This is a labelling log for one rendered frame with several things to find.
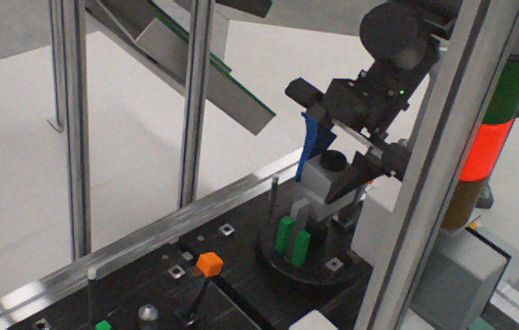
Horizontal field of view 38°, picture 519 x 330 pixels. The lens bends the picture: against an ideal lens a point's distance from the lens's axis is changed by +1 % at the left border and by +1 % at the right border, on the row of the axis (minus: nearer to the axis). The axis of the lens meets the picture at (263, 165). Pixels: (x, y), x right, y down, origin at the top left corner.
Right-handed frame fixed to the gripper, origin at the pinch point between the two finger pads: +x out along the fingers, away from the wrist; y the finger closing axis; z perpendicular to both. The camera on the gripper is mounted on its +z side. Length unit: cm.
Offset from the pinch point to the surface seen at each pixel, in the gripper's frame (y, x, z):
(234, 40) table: -58, -7, -47
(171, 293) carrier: -5.1, 22.5, 4.1
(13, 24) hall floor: -219, 39, -128
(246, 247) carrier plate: -5.3, 14.7, -5.1
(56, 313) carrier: -10.3, 30.1, 12.9
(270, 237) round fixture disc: -3.6, 11.8, -5.6
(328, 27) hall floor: -148, -39, -217
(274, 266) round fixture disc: 0.2, 13.6, -3.4
